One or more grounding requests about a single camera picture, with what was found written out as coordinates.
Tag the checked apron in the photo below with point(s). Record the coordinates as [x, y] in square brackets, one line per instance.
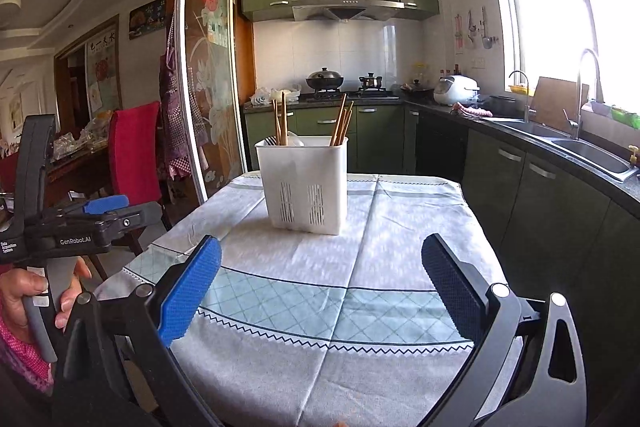
[175, 107]

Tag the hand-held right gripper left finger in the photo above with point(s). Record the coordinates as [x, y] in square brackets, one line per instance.
[192, 287]

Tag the steel pot with lid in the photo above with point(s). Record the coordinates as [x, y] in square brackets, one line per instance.
[371, 82]

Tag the wooden chopstick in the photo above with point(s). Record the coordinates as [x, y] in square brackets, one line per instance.
[340, 127]
[349, 109]
[342, 104]
[346, 119]

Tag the yellow basket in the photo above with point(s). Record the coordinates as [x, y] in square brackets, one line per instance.
[520, 90]

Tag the steel double sink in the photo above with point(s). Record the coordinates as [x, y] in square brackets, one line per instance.
[595, 154]

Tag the small steel faucet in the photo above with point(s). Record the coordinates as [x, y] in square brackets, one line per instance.
[526, 107]

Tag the pan with glass lid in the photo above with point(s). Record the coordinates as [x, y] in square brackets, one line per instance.
[417, 91]

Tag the black gas stove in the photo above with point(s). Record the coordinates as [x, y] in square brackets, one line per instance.
[350, 95]

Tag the pink wall sticker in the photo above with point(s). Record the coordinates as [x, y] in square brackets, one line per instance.
[459, 34]

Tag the pink dish cloth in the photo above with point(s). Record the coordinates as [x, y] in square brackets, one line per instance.
[470, 110]

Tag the white plastic utensil holder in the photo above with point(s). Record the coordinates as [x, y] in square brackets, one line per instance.
[300, 177]

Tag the kitchen window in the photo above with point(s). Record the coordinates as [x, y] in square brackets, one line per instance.
[550, 17]

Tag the person's left forearm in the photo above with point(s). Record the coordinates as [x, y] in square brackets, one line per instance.
[20, 357]

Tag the yellow oil bottle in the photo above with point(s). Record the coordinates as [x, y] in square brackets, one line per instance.
[420, 69]

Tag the wooden cutting board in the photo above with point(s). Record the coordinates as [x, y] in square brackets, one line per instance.
[555, 99]

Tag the black built-in dishwasher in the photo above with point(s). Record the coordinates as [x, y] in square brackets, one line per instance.
[440, 147]

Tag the white wall socket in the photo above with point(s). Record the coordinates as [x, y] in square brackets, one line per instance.
[480, 63]

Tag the dark green base cabinets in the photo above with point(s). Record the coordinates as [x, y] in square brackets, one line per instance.
[550, 217]

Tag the white plastic bags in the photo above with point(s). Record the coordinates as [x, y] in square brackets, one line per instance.
[262, 97]

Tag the dark wall poster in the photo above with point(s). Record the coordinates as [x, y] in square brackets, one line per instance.
[147, 18]

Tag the round ceiling lamp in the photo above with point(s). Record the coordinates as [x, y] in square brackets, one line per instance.
[10, 1]

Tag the white plastic spoon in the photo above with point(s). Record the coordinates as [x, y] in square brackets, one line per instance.
[296, 140]

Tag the wall poster with red print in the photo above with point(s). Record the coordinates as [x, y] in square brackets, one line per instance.
[102, 72]

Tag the checked patterned tablecloth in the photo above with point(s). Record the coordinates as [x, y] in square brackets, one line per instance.
[320, 267]

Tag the small brass tap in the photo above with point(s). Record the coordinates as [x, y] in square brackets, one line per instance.
[634, 154]

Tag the flower print sliding glass door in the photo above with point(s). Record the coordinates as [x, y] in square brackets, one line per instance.
[215, 57]

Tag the black wok with lid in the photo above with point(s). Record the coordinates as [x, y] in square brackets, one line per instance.
[325, 81]

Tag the chair with red cover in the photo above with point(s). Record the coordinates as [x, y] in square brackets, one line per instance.
[135, 147]

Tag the dark granite countertop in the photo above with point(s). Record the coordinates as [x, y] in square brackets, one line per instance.
[270, 108]

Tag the cluttered wooden dining table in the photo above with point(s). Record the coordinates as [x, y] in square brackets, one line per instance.
[75, 167]

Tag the tall steel faucet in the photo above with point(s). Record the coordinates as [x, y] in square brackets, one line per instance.
[580, 97]

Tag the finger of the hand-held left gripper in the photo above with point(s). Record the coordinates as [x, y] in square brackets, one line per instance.
[105, 205]
[135, 217]

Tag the person's left hand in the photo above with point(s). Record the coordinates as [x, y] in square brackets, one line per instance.
[20, 287]

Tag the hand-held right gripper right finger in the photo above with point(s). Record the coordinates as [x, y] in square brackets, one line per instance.
[452, 287]

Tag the white rice cooker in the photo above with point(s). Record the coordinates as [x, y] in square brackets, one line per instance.
[455, 89]

